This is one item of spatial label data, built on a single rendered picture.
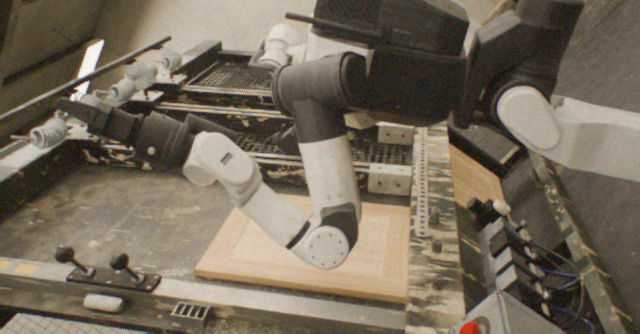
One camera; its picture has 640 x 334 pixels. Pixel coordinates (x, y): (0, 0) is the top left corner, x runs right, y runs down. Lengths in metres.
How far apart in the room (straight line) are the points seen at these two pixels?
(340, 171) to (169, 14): 6.68
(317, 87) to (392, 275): 0.53
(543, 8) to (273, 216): 0.62
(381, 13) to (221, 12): 6.18
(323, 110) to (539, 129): 0.44
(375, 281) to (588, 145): 0.52
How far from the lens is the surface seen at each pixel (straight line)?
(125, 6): 7.78
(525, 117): 1.05
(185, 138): 0.89
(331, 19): 0.98
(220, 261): 1.24
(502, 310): 0.77
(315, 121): 0.85
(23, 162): 1.70
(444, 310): 1.08
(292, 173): 1.55
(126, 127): 0.88
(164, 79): 2.29
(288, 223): 0.90
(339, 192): 0.87
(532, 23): 1.03
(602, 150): 1.15
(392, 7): 0.97
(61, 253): 1.14
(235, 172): 0.87
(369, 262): 1.23
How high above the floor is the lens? 1.32
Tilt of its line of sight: 6 degrees down
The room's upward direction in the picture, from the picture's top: 56 degrees counter-clockwise
